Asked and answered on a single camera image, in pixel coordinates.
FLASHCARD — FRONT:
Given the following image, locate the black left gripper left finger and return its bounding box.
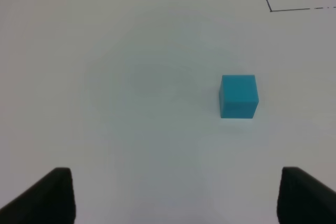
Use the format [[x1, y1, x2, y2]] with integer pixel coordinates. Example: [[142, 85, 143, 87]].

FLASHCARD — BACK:
[[1, 167, 76, 223]]

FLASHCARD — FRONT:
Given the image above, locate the blue cube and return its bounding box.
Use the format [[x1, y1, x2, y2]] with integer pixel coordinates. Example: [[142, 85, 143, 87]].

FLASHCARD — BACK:
[[219, 75, 259, 119]]

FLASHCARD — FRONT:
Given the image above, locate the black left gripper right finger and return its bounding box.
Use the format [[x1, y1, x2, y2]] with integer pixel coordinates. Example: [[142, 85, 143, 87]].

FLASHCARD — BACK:
[[277, 167, 335, 224]]

